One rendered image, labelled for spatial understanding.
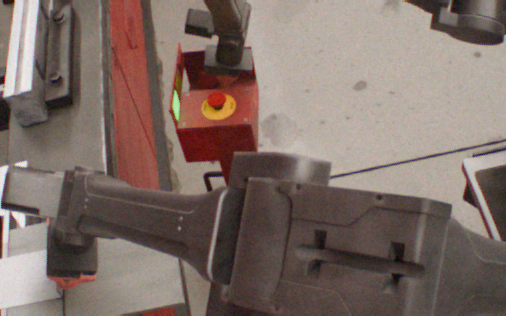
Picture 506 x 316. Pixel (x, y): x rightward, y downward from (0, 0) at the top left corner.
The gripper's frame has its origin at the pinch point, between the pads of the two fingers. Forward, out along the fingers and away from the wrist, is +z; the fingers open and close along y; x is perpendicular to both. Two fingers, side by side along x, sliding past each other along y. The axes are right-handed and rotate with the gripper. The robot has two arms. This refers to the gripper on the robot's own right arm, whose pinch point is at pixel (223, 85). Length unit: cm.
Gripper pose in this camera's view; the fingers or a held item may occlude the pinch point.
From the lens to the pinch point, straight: 146.7
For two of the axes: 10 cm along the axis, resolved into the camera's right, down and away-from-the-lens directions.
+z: -1.5, 5.8, 8.0
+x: 0.0, 8.1, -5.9
